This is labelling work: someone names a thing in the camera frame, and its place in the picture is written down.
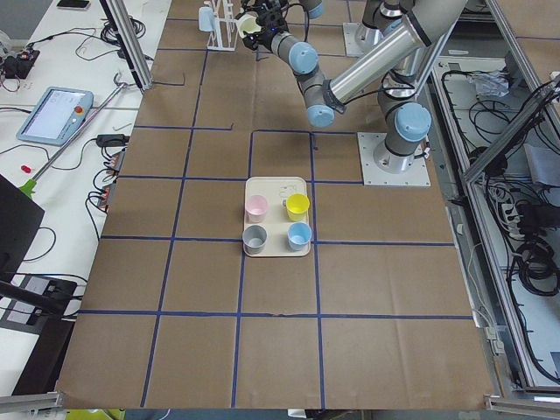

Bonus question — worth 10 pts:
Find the yellow plastic cup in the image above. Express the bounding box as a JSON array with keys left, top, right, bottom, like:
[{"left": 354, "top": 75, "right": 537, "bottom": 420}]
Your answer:
[{"left": 285, "top": 193, "right": 310, "bottom": 222}]

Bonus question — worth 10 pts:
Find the black power adapter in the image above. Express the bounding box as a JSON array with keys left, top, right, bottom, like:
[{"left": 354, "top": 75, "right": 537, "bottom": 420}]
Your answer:
[{"left": 95, "top": 134, "right": 130, "bottom": 148}]

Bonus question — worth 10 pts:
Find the long reach grabber tool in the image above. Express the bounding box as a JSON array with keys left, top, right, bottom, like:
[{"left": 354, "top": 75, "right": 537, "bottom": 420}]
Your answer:
[{"left": 19, "top": 72, "right": 132, "bottom": 199}]

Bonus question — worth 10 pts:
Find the black smartphone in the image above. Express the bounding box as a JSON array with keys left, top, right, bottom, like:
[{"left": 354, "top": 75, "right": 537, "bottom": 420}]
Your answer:
[{"left": 56, "top": 0, "right": 90, "bottom": 11}]

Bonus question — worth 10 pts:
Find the light blue plastic cup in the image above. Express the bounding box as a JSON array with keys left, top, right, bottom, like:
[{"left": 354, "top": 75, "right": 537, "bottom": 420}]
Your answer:
[{"left": 199, "top": 6, "right": 215, "bottom": 32}]

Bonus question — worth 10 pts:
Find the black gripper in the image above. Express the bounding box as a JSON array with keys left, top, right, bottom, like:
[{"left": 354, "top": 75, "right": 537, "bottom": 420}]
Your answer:
[
  {"left": 241, "top": 0, "right": 289, "bottom": 14},
  {"left": 242, "top": 10, "right": 288, "bottom": 51}
]

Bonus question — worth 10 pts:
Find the black monitor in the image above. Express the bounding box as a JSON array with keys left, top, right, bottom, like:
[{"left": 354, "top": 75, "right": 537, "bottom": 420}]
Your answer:
[{"left": 0, "top": 176, "right": 45, "bottom": 283}]

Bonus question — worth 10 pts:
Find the blue teach pendant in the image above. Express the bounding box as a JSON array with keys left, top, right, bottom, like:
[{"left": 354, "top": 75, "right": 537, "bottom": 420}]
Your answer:
[{"left": 16, "top": 87, "right": 94, "bottom": 146}]

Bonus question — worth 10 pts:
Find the cream plastic tray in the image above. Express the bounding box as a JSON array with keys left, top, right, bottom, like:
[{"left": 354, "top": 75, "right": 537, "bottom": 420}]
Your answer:
[{"left": 243, "top": 177, "right": 311, "bottom": 257}]

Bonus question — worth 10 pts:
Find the cream white plastic cup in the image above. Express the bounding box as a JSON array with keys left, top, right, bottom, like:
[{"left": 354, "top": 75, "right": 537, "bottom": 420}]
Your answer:
[{"left": 235, "top": 13, "right": 262, "bottom": 38}]

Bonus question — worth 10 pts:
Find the pink plastic cup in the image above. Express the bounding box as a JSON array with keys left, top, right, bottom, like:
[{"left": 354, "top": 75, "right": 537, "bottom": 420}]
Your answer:
[{"left": 245, "top": 194, "right": 269, "bottom": 223}]

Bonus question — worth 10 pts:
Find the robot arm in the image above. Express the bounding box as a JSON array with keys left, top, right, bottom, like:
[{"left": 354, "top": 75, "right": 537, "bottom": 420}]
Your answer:
[
  {"left": 235, "top": 1, "right": 414, "bottom": 58},
  {"left": 235, "top": 1, "right": 466, "bottom": 174}
]

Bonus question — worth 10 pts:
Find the aluminium frame post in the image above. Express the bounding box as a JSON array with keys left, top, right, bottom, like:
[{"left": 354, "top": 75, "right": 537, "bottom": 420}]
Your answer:
[{"left": 100, "top": 0, "right": 153, "bottom": 91}]

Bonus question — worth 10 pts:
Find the white wire cup rack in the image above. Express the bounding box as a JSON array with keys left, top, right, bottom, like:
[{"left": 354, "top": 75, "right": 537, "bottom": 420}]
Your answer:
[{"left": 202, "top": 1, "right": 238, "bottom": 52}]

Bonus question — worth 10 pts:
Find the grey plastic cup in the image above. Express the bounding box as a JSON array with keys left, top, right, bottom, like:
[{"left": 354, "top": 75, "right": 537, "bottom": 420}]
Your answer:
[{"left": 242, "top": 225, "right": 268, "bottom": 256}]

